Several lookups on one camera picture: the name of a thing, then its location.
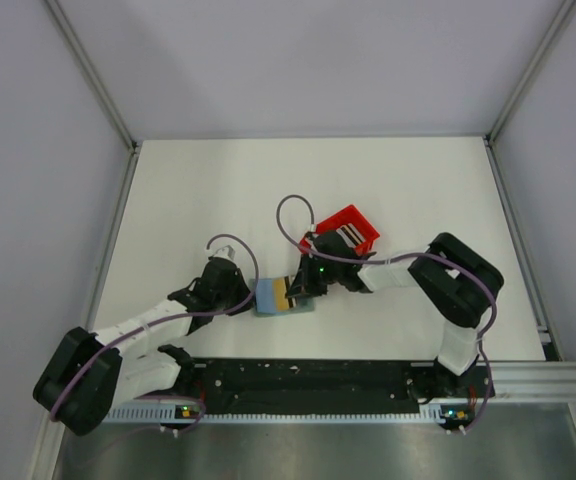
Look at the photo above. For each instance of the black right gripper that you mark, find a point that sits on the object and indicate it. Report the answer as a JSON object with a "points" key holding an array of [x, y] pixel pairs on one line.
{"points": [[304, 284]]}

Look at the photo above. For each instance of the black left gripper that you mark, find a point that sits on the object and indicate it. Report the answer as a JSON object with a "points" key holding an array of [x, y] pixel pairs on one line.
{"points": [[241, 284]]}

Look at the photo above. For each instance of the green leather card holder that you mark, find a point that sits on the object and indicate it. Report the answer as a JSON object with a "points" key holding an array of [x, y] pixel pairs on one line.
{"points": [[265, 305]]}

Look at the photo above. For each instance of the red plastic card tray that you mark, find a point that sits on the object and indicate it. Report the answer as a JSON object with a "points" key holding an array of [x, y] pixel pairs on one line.
{"points": [[347, 215]]}

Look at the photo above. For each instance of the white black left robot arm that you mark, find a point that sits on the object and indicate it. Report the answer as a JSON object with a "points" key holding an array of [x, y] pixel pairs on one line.
{"points": [[91, 373]]}

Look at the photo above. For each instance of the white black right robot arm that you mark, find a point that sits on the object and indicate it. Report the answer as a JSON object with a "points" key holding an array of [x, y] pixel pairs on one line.
{"points": [[459, 283]]}

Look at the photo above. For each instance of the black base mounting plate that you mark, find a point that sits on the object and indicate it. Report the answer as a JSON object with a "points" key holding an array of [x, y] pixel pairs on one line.
{"points": [[328, 387]]}

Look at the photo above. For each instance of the white slotted cable duct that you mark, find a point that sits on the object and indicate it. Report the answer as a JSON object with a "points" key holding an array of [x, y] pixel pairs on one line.
{"points": [[142, 413]]}

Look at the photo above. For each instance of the aluminium frame rail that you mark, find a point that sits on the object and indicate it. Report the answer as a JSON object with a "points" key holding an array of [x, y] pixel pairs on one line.
{"points": [[534, 382]]}

